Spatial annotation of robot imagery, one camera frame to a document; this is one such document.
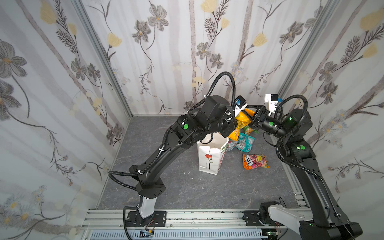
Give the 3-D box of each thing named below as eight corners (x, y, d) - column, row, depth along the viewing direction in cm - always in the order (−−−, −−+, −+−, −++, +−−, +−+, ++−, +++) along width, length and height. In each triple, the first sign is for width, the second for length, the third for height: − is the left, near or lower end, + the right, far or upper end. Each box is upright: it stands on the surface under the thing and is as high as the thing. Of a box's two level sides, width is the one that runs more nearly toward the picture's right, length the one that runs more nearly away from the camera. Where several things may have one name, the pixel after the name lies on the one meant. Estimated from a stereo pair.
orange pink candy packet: (244, 171, 93) (246, 167, 88) (241, 156, 99) (243, 152, 95) (265, 171, 93) (269, 167, 88) (261, 156, 99) (264, 152, 95)
